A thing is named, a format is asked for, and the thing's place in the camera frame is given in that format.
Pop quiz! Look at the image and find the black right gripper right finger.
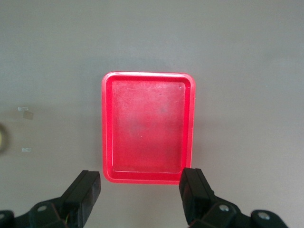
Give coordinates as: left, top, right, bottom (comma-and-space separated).
179, 167, 216, 226

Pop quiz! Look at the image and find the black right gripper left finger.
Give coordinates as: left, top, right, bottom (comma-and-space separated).
60, 170, 102, 226

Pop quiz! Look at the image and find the yellowish clear tape roll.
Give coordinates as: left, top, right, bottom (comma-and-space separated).
0, 123, 10, 153

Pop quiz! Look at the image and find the red plastic tray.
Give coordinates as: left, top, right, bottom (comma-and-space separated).
101, 71, 197, 186

